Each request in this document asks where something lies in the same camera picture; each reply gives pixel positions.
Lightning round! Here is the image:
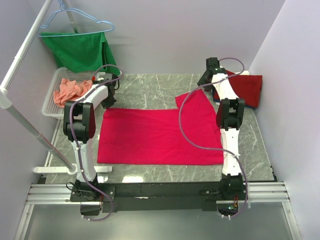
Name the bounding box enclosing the pink-red t-shirt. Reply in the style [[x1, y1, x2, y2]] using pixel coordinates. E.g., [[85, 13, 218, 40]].
[[97, 89, 224, 166]]

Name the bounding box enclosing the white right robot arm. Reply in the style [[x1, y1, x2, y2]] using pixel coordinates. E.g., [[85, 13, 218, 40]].
[[197, 57, 245, 200]]

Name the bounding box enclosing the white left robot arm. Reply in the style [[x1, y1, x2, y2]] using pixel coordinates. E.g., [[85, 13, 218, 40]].
[[63, 72, 120, 183]]

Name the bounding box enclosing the blue folded t-shirt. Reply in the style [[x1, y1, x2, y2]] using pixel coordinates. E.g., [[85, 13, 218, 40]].
[[211, 89, 256, 110]]

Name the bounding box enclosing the dark red folded t-shirt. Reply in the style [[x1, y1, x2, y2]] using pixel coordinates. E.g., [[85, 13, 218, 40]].
[[228, 75, 263, 108]]

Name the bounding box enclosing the salmon orange t-shirt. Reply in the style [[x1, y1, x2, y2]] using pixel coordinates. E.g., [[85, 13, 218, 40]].
[[53, 78, 93, 108]]

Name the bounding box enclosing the green hanging t-shirt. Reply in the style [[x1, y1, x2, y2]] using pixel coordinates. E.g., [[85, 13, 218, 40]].
[[40, 32, 120, 75]]

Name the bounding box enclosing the white plastic laundry basket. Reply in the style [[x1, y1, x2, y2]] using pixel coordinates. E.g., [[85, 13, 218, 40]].
[[42, 67, 94, 120]]

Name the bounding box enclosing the white clothes rack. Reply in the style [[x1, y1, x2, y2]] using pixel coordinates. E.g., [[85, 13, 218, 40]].
[[0, 0, 124, 175]]

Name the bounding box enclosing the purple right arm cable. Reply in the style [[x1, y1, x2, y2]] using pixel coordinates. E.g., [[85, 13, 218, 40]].
[[177, 57, 250, 220]]

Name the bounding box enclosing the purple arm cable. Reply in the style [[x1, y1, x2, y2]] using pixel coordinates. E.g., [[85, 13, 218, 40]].
[[69, 64, 123, 222], [177, 57, 250, 220]]

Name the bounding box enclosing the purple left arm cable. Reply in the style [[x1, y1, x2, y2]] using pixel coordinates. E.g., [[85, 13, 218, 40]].
[[69, 64, 123, 222]]

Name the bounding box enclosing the aluminium rail frame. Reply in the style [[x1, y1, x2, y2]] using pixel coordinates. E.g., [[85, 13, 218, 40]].
[[14, 181, 302, 240]]

